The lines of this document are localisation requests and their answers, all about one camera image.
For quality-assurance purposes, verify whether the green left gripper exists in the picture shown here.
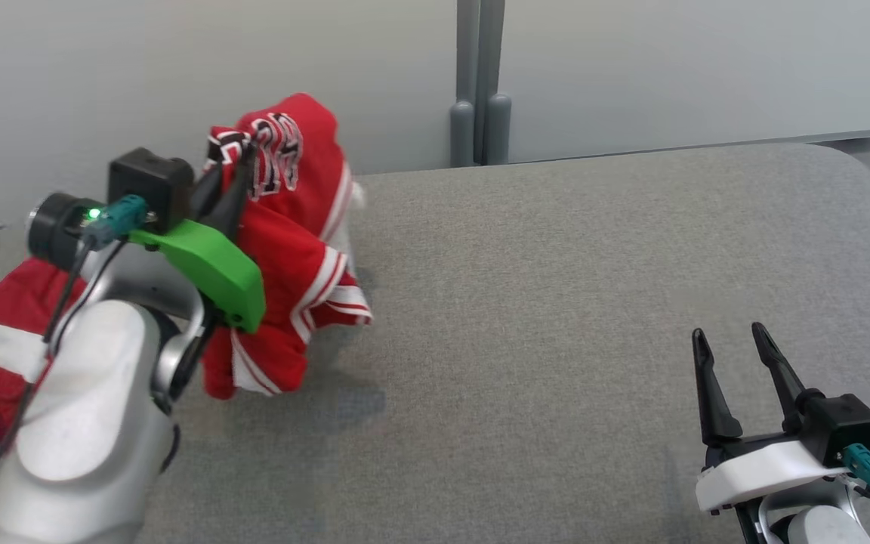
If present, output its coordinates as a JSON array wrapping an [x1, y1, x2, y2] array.
[[129, 141, 267, 334]]

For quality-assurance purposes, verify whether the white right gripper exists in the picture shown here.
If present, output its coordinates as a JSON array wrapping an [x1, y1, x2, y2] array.
[[692, 322, 851, 515]]

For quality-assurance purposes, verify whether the red white jersey shirt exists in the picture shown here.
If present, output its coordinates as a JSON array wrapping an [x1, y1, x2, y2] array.
[[201, 92, 372, 400]]

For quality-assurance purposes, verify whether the grey fabric sofa cushion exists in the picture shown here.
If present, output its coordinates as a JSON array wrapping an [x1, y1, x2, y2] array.
[[0, 142, 870, 544]]

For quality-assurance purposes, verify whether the teal left cable connector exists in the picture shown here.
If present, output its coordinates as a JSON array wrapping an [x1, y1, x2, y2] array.
[[82, 194, 150, 250]]

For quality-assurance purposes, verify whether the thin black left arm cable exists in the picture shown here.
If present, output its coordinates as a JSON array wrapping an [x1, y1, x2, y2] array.
[[0, 238, 130, 544]]

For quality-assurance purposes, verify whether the grey partition post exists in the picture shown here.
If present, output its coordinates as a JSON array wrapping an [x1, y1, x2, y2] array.
[[450, 0, 479, 168], [478, 0, 513, 165]]

